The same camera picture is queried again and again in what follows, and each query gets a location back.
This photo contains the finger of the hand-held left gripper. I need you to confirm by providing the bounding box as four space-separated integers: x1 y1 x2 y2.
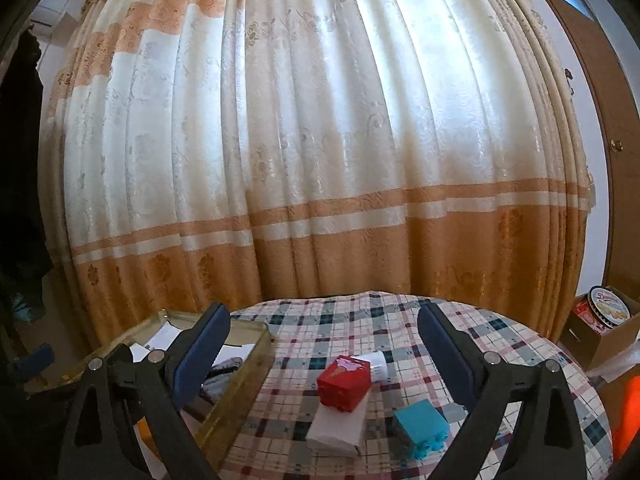
17 344 54 383

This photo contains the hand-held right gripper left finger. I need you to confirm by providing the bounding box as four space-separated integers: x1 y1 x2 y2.
57 302 232 480

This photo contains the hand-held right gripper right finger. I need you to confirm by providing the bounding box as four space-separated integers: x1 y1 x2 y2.
417 304 586 480

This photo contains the black floral pouch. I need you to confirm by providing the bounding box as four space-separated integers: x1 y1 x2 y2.
202 357 246 396

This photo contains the gold metal tray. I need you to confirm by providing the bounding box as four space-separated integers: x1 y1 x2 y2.
22 310 275 468

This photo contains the white plastic bottle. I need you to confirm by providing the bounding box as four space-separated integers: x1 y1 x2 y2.
357 351 388 383

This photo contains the small teal building block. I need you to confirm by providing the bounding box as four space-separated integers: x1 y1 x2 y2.
392 400 448 461

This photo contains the red cube box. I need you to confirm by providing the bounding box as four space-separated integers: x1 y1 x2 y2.
316 355 373 413

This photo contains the white carton with pink label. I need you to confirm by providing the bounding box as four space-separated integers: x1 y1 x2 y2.
305 402 371 458

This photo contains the teal cloth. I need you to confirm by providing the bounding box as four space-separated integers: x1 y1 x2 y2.
10 292 33 321

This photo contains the red packet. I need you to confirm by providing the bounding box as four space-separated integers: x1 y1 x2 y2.
572 300 608 335

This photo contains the cardboard box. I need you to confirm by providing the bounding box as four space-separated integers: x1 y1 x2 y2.
557 287 640 371

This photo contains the round cookie tin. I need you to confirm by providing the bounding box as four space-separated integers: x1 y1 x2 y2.
587 285 632 322

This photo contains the orange bag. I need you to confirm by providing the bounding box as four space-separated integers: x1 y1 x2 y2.
610 360 640 466

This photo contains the black jacket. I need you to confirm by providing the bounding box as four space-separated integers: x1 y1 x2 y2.
0 30 53 311

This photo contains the cream and orange curtain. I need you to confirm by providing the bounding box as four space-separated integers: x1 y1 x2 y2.
42 0 598 346

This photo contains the brown wooden wardrobe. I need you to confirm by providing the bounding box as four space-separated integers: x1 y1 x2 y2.
537 0 640 286

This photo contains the white air conditioner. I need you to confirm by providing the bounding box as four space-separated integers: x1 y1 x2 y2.
27 0 96 28

